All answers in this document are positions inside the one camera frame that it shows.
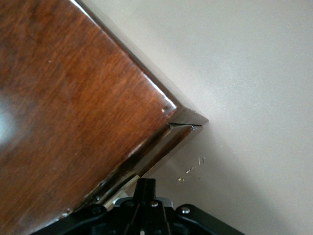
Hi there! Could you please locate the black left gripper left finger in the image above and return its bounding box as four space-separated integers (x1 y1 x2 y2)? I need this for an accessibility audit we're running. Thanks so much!
31 178 147 235

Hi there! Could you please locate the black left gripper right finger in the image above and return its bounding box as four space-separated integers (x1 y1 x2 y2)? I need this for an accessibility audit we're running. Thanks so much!
140 178 245 235

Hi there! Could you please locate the dark brown wooden cabinet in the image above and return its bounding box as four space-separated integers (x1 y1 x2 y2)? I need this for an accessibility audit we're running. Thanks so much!
0 0 210 235

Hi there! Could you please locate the brown table cover sheet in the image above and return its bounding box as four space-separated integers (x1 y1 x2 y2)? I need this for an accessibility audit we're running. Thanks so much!
80 0 313 235

